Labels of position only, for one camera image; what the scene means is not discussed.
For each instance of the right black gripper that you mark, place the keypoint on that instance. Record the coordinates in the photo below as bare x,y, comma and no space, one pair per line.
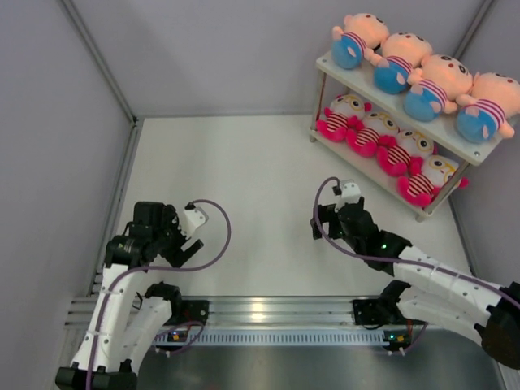
327,214

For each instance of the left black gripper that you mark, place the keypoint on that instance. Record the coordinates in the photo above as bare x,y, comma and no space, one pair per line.
176,257

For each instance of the white doll glasses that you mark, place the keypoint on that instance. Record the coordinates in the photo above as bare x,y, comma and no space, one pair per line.
425,179

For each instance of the orange doll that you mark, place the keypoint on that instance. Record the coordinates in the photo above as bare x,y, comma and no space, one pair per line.
401,53
485,110

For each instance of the orange doll table back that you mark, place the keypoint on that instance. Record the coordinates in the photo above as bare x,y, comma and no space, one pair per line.
361,35

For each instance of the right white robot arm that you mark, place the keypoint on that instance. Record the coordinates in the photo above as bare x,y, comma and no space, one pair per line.
422,288

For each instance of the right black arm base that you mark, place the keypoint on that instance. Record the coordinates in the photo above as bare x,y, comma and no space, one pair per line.
376,313

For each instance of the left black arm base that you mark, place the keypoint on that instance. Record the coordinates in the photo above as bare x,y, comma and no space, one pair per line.
187,311

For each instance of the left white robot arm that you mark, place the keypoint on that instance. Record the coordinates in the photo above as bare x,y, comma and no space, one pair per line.
113,347

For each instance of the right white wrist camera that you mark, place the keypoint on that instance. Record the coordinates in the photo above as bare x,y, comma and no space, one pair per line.
347,192

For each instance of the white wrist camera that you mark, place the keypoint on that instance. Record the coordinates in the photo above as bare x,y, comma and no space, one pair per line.
190,219
347,192

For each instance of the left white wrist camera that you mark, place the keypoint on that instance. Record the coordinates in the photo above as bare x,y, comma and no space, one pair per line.
190,219

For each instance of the aluminium front rail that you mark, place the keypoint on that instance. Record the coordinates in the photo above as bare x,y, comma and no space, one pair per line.
284,310

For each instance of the white slotted cable duct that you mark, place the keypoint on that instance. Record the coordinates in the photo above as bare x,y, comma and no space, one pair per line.
284,337

